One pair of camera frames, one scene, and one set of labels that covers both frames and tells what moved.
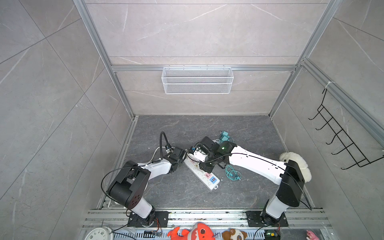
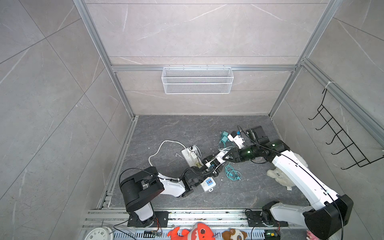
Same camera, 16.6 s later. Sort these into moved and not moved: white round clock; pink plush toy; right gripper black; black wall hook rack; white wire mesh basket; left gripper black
Moved: left gripper black; right gripper black
Not moved: white round clock; black wall hook rack; pink plush toy; white wire mesh basket
